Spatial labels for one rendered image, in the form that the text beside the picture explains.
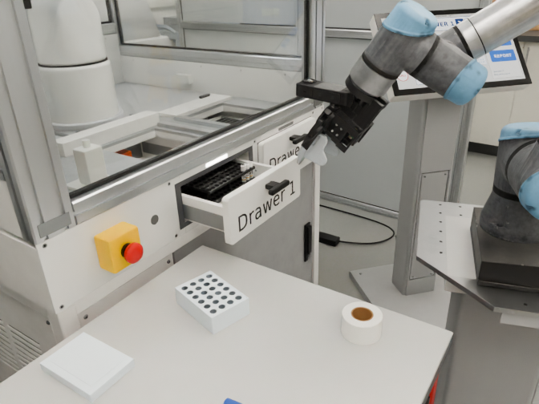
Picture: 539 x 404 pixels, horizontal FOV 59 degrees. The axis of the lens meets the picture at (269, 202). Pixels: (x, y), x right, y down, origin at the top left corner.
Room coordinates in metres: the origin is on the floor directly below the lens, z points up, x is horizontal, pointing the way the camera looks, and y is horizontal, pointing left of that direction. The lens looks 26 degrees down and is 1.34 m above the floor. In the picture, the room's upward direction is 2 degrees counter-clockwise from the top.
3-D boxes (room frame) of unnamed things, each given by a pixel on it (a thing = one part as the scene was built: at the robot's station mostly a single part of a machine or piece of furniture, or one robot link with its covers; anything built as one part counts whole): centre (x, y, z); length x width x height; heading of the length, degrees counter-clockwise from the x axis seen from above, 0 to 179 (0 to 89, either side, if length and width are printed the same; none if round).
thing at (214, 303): (0.73, 0.12, 0.78); 0.12 x 0.08 x 0.04; 40
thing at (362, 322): (0.65, -0.15, 0.78); 0.07 x 0.07 x 0.04
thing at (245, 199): (0.99, 0.01, 0.87); 0.29 x 0.02 x 0.11; 146
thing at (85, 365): (0.59, 0.31, 0.77); 0.13 x 0.09 x 0.02; 56
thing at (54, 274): (1.37, 0.49, 0.87); 1.02 x 0.95 x 0.14; 146
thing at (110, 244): (0.78, 0.29, 0.88); 0.07 x 0.05 x 0.07; 146
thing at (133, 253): (0.76, 0.26, 0.88); 0.04 x 0.03 x 0.04; 146
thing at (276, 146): (1.32, -0.06, 0.87); 0.29 x 0.02 x 0.11; 146
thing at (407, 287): (1.71, -0.65, 0.51); 0.50 x 0.45 x 1.02; 12
